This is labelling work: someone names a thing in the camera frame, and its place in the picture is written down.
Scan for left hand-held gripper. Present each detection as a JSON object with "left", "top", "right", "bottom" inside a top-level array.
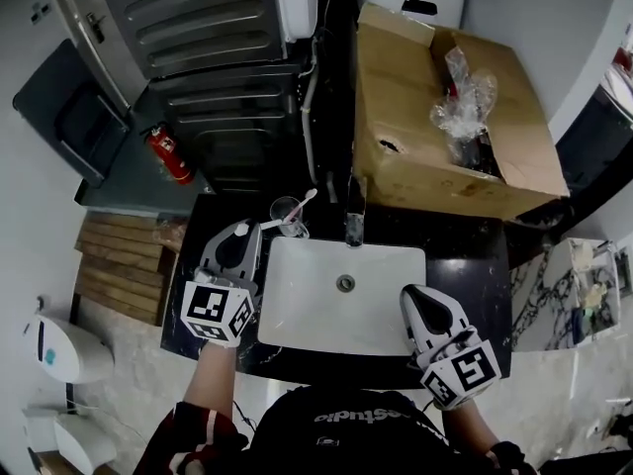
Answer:
[{"left": 180, "top": 218, "right": 263, "bottom": 348}]

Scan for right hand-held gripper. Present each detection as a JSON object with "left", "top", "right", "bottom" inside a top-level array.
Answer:
[{"left": 399, "top": 285, "right": 501, "bottom": 411}]

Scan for pink and white toothbrush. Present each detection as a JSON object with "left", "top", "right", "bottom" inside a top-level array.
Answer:
[{"left": 285, "top": 188, "right": 319, "bottom": 224}]

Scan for person's left forearm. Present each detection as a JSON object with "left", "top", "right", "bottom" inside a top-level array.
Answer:
[{"left": 184, "top": 336, "right": 239, "bottom": 416}]

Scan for person's right forearm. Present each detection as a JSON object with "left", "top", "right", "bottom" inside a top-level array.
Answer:
[{"left": 441, "top": 392, "right": 501, "bottom": 453}]

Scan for clear glass cup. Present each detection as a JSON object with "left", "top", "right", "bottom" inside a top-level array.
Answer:
[{"left": 269, "top": 195, "right": 311, "bottom": 240}]

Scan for black marble vanity table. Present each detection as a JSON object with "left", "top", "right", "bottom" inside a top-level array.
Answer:
[{"left": 159, "top": 193, "right": 513, "bottom": 390}]

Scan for chrome faucet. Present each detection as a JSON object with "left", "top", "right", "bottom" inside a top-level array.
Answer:
[{"left": 344, "top": 174, "right": 369, "bottom": 248}]

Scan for white sink basin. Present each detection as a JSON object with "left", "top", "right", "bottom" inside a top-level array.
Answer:
[{"left": 256, "top": 236, "right": 428, "bottom": 358}]

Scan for dark steel washing machine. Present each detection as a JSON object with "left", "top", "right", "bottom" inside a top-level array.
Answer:
[{"left": 146, "top": 63, "right": 318, "bottom": 196}]

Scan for red fire extinguisher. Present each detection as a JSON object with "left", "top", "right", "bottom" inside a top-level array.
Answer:
[{"left": 138, "top": 122, "right": 196, "bottom": 186}]

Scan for dark stone platform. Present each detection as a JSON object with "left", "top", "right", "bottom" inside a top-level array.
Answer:
[{"left": 73, "top": 91, "right": 217, "bottom": 218}]

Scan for white marble cabinet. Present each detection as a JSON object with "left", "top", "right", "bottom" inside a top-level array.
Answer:
[{"left": 508, "top": 237, "right": 623, "bottom": 351}]

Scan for wooden steps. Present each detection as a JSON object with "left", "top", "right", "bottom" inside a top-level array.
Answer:
[{"left": 73, "top": 213, "right": 180, "bottom": 328}]

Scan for large cardboard box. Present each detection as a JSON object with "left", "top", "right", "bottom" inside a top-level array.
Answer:
[{"left": 351, "top": 1, "right": 572, "bottom": 223}]

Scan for person's black shirt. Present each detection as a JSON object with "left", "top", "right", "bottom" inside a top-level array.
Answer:
[{"left": 248, "top": 385, "right": 452, "bottom": 475}]

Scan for crumpled clear plastic wrap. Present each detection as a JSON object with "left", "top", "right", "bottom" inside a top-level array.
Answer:
[{"left": 428, "top": 47, "right": 498, "bottom": 141}]

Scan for dark folding chair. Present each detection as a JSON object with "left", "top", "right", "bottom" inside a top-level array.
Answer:
[{"left": 12, "top": 38, "right": 133, "bottom": 188}]

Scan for person's left jacket sleeve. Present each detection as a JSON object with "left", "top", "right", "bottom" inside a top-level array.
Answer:
[{"left": 133, "top": 400, "right": 249, "bottom": 475}]

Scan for white bin with blue mark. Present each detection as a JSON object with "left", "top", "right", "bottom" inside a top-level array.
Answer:
[{"left": 19, "top": 296, "right": 117, "bottom": 385}]

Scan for grey steel washing machine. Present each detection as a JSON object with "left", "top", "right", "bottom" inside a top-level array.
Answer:
[{"left": 92, "top": 0, "right": 320, "bottom": 80}]

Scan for black tall appliance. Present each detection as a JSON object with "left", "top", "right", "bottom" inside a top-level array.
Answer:
[{"left": 553, "top": 83, "right": 633, "bottom": 193}]

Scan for plain white bin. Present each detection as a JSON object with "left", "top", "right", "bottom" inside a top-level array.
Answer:
[{"left": 50, "top": 412, "right": 119, "bottom": 470}]

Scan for white drain hose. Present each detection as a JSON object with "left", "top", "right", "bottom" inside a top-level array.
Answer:
[{"left": 300, "top": 36, "right": 323, "bottom": 183}]

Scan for metal door handle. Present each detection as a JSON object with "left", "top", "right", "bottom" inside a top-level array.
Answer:
[{"left": 85, "top": 12, "right": 107, "bottom": 45}]

